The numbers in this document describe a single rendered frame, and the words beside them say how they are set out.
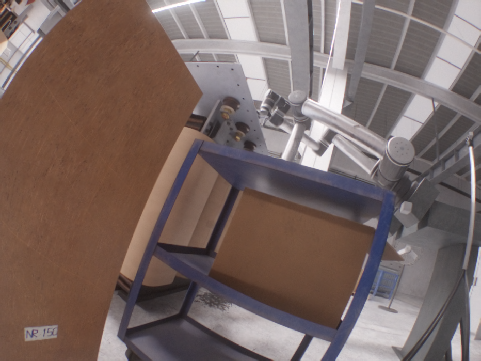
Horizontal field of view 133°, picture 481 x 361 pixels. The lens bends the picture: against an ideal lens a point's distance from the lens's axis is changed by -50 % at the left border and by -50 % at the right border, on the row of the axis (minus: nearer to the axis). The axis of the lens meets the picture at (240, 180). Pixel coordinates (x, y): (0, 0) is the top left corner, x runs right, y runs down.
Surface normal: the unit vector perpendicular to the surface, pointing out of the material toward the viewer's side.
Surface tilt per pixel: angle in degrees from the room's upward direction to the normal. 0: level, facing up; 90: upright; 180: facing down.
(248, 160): 90
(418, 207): 90
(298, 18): 180
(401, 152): 86
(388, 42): 175
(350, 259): 90
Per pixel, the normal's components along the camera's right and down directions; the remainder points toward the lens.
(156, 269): 0.76, 0.17
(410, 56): -0.29, 0.92
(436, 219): -0.41, -0.37
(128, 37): 0.89, 0.29
